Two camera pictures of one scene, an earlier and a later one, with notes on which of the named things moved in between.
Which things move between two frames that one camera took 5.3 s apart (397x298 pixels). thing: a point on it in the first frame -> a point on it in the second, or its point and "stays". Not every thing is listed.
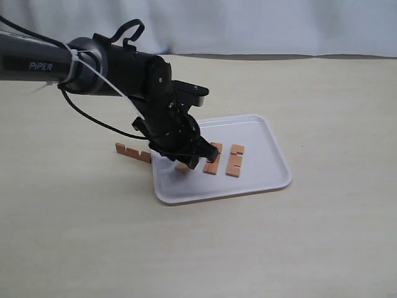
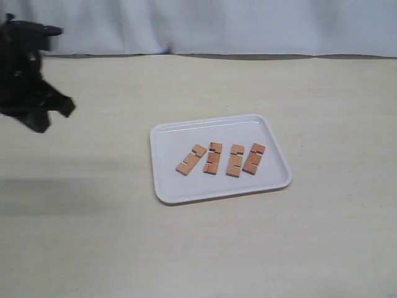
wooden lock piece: [211, 167] stays
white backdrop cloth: [247, 28] stays
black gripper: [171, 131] -> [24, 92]
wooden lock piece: [144, 156] -> [254, 159]
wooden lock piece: [235, 161] stays
